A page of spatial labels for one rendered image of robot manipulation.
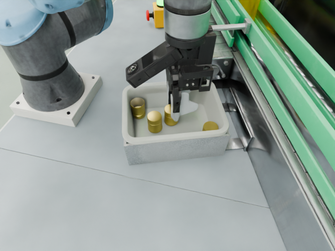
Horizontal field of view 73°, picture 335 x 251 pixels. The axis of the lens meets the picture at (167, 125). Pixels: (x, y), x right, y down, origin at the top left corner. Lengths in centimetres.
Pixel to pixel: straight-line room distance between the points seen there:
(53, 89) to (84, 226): 32
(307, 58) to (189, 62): 23
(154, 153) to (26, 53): 33
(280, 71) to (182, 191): 30
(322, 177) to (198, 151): 24
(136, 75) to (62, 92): 24
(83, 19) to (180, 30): 28
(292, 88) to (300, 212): 20
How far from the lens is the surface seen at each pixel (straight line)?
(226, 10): 65
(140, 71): 42
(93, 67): 80
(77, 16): 59
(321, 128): 38
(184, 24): 37
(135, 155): 49
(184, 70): 43
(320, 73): 50
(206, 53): 43
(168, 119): 54
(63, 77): 61
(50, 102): 62
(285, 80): 44
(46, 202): 54
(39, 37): 55
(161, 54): 42
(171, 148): 48
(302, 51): 54
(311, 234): 42
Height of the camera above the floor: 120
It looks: 51 degrees down
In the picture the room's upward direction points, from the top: straight up
